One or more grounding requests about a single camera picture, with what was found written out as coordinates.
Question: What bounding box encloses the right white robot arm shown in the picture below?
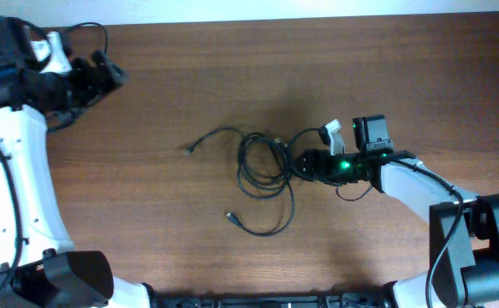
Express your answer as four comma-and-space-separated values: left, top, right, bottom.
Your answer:
290, 115, 499, 307

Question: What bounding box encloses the black cable bundle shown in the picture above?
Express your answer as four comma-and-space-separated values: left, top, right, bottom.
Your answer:
184, 126, 296, 238

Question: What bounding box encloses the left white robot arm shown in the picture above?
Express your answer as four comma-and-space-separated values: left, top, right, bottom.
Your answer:
0, 16, 157, 307

